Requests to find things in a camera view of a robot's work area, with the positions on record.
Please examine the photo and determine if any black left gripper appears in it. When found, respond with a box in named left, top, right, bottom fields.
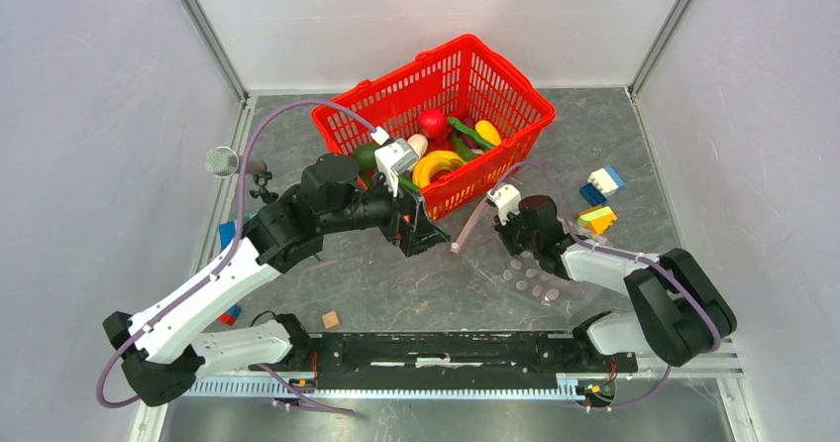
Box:
left=322, top=166, right=451, bottom=256

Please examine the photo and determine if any clear zip top bag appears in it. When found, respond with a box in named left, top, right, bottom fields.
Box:
left=450, top=196, right=604, bottom=320

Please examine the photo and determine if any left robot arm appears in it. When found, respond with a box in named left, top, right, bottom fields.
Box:
left=103, top=154, right=451, bottom=406

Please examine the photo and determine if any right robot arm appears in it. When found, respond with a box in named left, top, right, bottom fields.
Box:
left=488, top=190, right=738, bottom=371

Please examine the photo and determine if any yellow toy banana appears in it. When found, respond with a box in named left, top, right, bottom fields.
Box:
left=411, top=151, right=466, bottom=188

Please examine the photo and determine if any dark blue toy block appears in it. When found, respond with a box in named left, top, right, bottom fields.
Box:
left=579, top=182, right=607, bottom=207

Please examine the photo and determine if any green toy avocado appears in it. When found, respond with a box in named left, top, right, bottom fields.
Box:
left=352, top=143, right=380, bottom=173

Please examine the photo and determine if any white toy radish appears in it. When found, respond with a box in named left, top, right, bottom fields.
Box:
left=407, top=133, right=429, bottom=157

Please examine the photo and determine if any white blue toy block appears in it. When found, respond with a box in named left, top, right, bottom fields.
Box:
left=587, top=166, right=625, bottom=197

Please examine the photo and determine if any red toy apple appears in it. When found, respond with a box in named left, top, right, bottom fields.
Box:
left=418, top=109, right=451, bottom=141

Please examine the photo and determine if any yellow toy lemon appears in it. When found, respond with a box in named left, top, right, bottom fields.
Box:
left=475, top=120, right=502, bottom=147

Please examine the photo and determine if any small wooden cube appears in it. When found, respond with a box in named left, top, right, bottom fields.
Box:
left=321, top=311, right=342, bottom=331

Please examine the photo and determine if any red plastic basket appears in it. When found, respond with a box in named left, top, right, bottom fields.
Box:
left=334, top=34, right=556, bottom=220

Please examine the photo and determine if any blue green white block stack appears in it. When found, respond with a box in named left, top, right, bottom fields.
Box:
left=217, top=220, right=242, bottom=251

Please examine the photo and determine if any silver mesh microphone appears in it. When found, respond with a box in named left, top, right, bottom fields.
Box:
left=204, top=147, right=267, bottom=177

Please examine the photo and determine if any red blue toy block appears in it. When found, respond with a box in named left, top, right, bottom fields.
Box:
left=217, top=304, right=242, bottom=327

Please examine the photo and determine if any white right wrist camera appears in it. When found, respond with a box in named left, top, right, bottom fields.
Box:
left=487, top=183, right=522, bottom=226

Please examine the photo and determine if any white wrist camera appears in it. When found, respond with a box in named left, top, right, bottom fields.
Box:
left=370, top=127, right=419, bottom=197
left=487, top=183, right=522, bottom=226

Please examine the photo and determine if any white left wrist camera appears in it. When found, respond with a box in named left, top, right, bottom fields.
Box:
left=370, top=127, right=419, bottom=197

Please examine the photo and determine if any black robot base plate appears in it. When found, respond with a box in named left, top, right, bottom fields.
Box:
left=270, top=331, right=638, bottom=390

